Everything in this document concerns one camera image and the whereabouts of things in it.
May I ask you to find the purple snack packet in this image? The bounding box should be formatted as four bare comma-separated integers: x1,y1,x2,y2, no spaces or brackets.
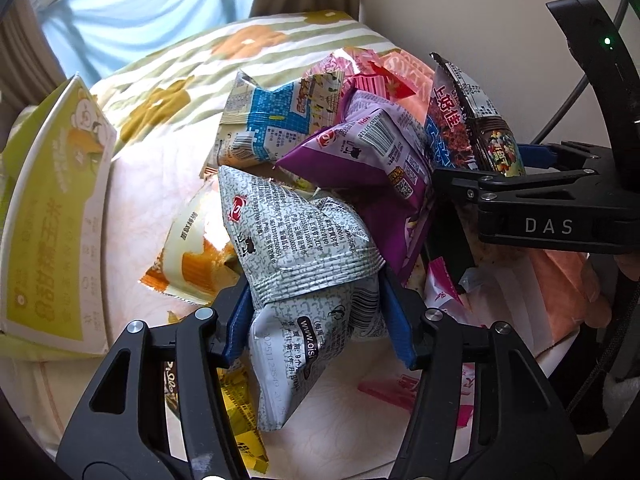
275,90,437,281

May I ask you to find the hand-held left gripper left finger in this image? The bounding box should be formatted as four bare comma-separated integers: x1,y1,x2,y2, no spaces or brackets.
55,276,252,480

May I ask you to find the salmon pink snack packet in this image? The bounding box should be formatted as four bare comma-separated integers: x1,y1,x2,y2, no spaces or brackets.
377,51,437,128

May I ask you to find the dark chocolate candy packet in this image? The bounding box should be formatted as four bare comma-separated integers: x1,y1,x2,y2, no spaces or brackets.
430,52,529,179

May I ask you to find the black braided cable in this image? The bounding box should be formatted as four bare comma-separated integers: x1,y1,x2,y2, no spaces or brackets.
565,280,640,413

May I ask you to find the grey white snack packet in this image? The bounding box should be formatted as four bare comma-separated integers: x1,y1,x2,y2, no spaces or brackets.
217,164,388,432

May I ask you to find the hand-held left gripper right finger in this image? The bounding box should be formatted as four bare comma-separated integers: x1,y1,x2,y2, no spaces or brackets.
381,265,585,480

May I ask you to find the blue cream snack packet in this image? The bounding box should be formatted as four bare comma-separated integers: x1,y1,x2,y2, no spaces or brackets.
217,71,347,168

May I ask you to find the floral striped blanket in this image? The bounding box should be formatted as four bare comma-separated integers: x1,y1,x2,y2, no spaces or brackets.
89,8,401,163

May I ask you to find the red blue snack packet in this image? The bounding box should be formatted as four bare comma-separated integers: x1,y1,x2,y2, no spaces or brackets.
424,82,482,172

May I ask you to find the green cardboard box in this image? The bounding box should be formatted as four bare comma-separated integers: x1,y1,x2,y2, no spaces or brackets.
0,74,119,361

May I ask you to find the gold yellow snack packet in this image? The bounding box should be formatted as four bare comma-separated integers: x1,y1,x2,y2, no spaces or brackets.
164,359,271,476

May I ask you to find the orange cream cake packet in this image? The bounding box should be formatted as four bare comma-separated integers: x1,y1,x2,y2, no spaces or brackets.
140,180,242,307

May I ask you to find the light blue sheer curtain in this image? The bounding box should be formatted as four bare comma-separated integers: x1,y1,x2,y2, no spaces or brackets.
42,0,266,82

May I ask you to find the pink white wrapper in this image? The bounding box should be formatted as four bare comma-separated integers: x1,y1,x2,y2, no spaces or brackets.
357,364,474,427
424,257,478,322

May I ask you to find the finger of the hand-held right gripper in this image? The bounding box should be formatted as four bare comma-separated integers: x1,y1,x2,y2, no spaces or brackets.
424,166,602,282
517,141,615,172

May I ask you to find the pink strawberry snack packet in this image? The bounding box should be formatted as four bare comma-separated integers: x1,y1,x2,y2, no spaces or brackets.
302,47,418,103

